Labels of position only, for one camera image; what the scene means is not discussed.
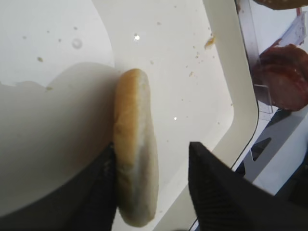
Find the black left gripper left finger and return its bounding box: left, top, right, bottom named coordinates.
left=0, top=143, right=117, bottom=231

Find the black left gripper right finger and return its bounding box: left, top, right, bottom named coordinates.
left=188, top=142, right=308, bottom=231

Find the red meat patty front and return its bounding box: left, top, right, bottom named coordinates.
left=259, top=44, right=308, bottom=111

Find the right lower clear holder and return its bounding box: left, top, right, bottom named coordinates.
left=235, top=81, right=308, bottom=195

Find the sesame top bun front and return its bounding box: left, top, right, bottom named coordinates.
left=254, top=0, right=308, bottom=10

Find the silver metal tray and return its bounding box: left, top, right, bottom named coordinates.
left=0, top=0, right=257, bottom=231

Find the bun slice pale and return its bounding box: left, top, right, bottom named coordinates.
left=113, top=69, right=159, bottom=228

